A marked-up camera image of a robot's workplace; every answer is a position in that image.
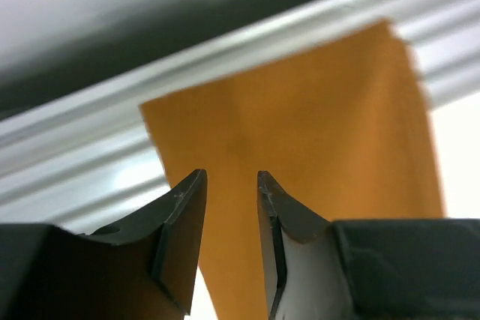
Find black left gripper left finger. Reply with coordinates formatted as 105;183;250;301
76;169;207;316

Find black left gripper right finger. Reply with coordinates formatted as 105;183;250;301
257;171;354;319

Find brown trousers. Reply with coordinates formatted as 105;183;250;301
140;20;444;319

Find aluminium table frame rail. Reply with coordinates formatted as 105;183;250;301
1;0;479;232

